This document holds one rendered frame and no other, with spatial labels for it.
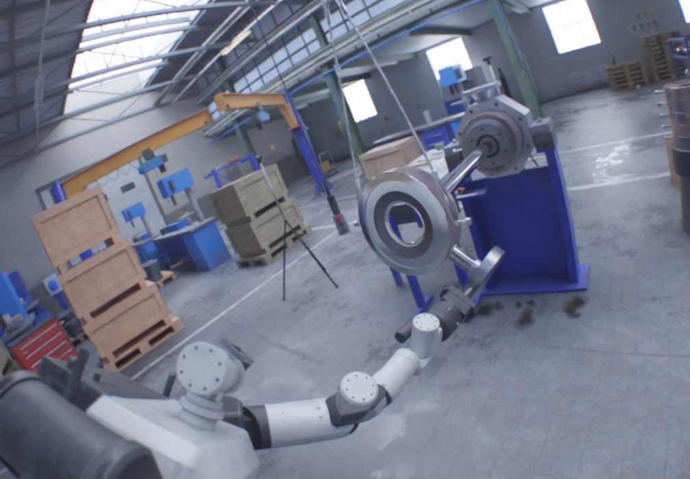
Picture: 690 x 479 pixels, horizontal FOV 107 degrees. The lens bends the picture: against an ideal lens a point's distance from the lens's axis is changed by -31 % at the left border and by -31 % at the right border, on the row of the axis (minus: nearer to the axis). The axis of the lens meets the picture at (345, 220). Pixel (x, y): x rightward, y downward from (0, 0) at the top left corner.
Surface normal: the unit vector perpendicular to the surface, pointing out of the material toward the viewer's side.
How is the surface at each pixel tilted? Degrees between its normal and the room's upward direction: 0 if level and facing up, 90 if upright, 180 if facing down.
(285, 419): 40
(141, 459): 124
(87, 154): 90
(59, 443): 36
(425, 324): 24
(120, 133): 90
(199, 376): 53
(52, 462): 45
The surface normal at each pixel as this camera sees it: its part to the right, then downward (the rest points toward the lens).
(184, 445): 0.22, -0.94
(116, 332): 0.68, -0.10
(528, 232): -0.58, 0.42
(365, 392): 0.20, -0.78
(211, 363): 0.02, -0.45
